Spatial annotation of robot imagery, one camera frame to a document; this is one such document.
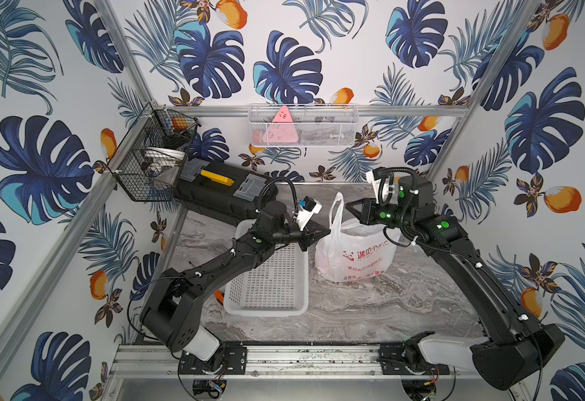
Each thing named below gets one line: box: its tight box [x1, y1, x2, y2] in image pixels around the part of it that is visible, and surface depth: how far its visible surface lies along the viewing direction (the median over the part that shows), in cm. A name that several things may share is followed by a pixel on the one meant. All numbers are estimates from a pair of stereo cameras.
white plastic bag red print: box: [315, 192, 402, 283], surface depth 80 cm
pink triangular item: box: [262, 105, 299, 143], surface depth 92 cm
